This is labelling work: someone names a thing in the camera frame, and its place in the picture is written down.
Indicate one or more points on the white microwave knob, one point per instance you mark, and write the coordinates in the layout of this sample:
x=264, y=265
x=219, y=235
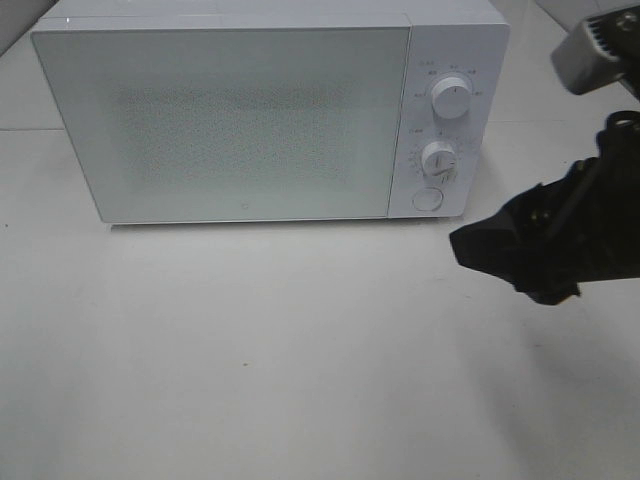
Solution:
x=438, y=158
x=451, y=96

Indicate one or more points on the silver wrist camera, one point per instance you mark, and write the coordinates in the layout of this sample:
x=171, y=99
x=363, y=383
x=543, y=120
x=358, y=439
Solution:
x=601, y=49

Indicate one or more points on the round white door button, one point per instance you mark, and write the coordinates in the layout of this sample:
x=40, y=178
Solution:
x=428, y=199

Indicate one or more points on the white microwave oven body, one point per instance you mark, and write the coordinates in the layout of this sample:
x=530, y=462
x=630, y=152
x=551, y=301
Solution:
x=445, y=37

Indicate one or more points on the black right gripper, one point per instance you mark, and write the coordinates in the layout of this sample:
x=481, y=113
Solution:
x=581, y=228

